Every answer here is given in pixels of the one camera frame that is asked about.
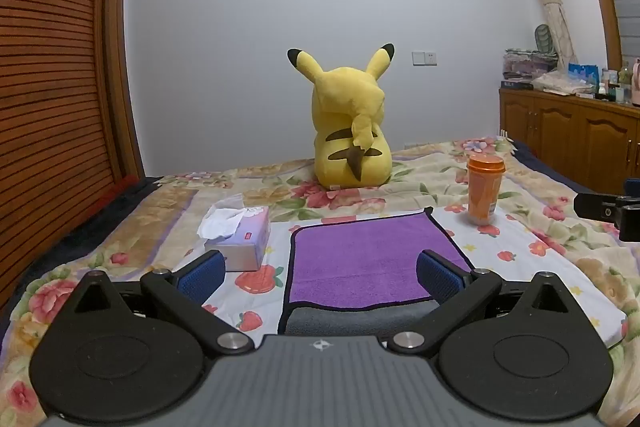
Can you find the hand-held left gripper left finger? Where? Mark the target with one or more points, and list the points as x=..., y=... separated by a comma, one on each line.
x=202, y=276

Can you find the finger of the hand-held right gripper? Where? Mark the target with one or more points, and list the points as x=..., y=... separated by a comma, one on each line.
x=597, y=208

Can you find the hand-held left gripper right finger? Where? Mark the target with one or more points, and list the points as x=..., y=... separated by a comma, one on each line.
x=438, y=278

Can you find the purple towel with black edge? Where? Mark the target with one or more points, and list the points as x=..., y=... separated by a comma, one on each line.
x=360, y=257

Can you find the tissue box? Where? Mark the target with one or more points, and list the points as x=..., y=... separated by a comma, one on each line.
x=240, y=237

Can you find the wooden cabinet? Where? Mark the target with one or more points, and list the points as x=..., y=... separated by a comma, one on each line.
x=565, y=132

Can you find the orange cup with lid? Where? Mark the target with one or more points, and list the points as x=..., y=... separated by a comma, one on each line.
x=484, y=194

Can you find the floral bed sheet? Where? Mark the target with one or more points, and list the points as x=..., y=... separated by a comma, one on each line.
x=350, y=202

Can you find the small white bottle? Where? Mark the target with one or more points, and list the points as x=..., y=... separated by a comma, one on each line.
x=606, y=82

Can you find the clear bag of cloth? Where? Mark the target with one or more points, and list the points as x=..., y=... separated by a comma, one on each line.
x=562, y=83

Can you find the pink container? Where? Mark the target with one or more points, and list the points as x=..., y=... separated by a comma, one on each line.
x=636, y=82

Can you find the green bottle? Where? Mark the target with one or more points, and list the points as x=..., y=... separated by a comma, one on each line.
x=625, y=74

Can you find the blue packet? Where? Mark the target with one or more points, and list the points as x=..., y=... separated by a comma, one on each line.
x=584, y=72

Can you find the stack of folded cloths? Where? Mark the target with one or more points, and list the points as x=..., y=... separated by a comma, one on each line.
x=529, y=64

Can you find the yellow plush toy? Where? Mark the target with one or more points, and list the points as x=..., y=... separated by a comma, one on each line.
x=350, y=132

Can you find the green woven fan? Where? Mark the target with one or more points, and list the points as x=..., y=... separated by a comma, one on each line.
x=544, y=39

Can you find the wooden louvered wardrobe door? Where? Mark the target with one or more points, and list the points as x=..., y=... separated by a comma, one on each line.
x=45, y=82

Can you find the wooden door frame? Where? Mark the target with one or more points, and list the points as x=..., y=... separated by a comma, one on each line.
x=122, y=82

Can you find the white wall socket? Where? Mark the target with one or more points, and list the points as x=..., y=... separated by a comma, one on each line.
x=424, y=58

